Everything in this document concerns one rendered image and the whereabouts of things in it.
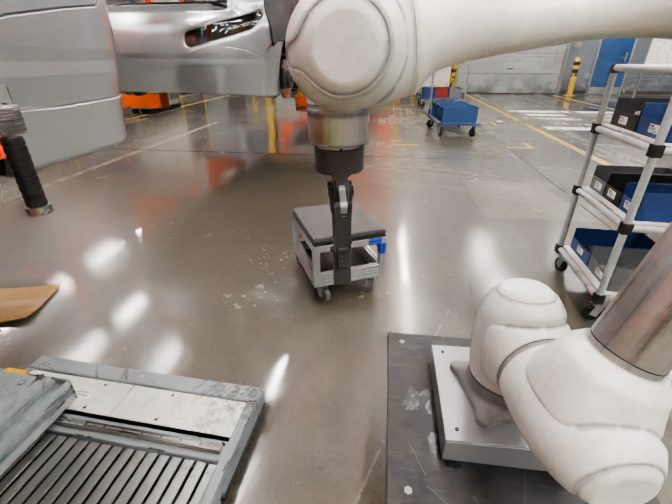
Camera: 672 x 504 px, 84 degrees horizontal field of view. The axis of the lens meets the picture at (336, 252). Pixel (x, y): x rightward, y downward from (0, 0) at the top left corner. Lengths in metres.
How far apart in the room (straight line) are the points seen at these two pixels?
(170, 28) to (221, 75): 0.42
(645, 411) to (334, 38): 0.57
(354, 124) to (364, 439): 0.97
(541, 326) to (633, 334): 0.18
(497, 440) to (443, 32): 0.72
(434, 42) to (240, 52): 2.79
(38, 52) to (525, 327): 1.38
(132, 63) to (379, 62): 3.09
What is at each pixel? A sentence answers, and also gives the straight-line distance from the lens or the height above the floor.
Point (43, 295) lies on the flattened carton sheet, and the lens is 2.29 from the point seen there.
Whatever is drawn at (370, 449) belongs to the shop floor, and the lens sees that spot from 1.25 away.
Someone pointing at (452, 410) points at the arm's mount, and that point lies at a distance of 0.89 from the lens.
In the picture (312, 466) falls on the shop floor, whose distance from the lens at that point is 1.22.
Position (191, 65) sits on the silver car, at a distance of 3.15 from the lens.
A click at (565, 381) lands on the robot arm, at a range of 0.65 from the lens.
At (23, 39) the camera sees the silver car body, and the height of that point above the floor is 1.07.
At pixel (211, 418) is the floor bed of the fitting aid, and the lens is 1.26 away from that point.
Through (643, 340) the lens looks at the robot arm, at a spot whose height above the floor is 0.70.
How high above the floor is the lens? 1.02
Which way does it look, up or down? 27 degrees down
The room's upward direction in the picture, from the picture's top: straight up
